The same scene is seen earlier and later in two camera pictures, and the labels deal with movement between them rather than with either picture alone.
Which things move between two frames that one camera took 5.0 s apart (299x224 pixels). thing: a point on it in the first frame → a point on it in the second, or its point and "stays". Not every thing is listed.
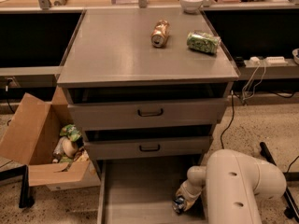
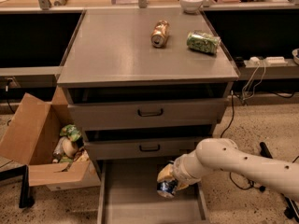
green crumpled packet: (203, 41) stays
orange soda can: (161, 34) stays
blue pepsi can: (178, 203) → (167, 186)
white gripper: (189, 192) → (181, 171)
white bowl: (191, 2) stays
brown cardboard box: (29, 133) stays
